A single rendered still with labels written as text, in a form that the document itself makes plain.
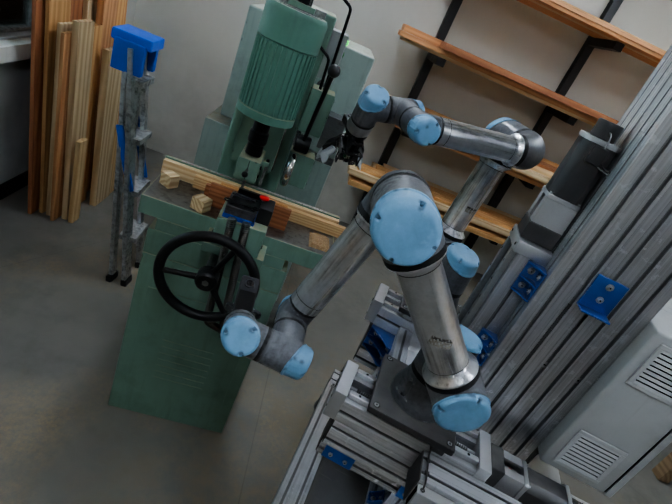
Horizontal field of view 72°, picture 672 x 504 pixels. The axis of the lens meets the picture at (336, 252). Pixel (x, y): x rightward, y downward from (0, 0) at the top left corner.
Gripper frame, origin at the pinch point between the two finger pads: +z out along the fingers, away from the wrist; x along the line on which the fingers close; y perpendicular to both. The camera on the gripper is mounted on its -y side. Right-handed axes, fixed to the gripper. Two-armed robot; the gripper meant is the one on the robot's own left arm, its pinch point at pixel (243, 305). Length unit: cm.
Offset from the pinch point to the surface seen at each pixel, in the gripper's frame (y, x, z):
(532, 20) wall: -229, 134, 167
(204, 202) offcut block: -23.8, -19.6, 14.0
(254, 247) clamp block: -15.8, -2.0, 7.2
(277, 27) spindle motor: -72, -15, -5
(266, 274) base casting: -9.0, 4.7, 22.2
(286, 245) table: -19.6, 7.2, 16.0
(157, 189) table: -23.4, -34.4, 20.8
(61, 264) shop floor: 21, -85, 123
